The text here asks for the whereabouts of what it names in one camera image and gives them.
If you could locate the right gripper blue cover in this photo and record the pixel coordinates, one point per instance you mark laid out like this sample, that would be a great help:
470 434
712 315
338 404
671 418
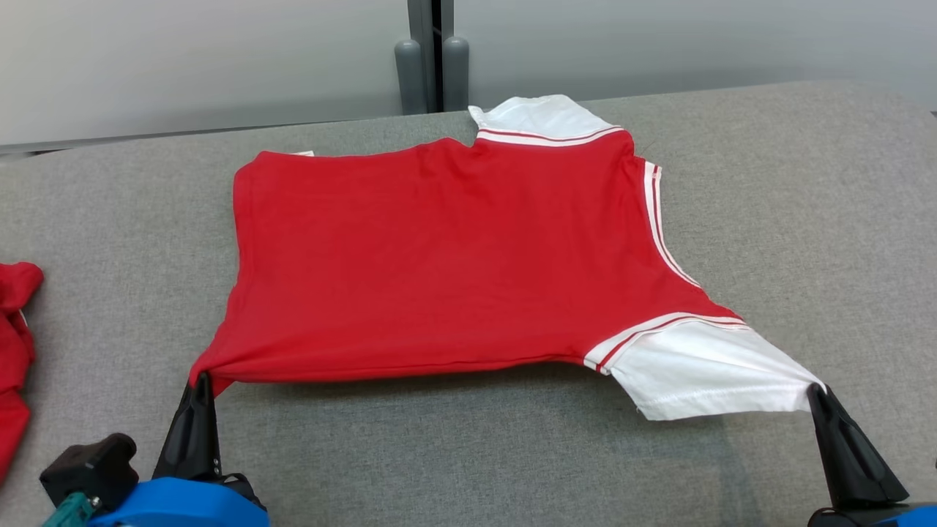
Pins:
878 518

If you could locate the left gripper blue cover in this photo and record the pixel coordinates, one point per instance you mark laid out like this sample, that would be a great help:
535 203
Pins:
190 505

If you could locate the red garment with white stripe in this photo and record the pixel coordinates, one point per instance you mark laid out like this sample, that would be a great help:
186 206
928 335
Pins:
15 351

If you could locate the red jersey with white sleeves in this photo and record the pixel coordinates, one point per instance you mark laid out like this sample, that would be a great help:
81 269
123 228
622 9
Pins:
439 256

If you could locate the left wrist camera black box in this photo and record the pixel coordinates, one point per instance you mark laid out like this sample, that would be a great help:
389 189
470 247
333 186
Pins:
91 468

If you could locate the grey wall baseboard rail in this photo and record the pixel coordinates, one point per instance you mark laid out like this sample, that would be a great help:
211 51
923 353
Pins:
183 136

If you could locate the grey cylindrical post foot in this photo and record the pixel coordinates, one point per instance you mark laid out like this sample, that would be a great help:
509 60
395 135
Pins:
455 73
410 77

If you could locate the grey partition frame post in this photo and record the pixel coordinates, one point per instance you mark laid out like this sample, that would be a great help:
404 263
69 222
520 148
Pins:
423 22

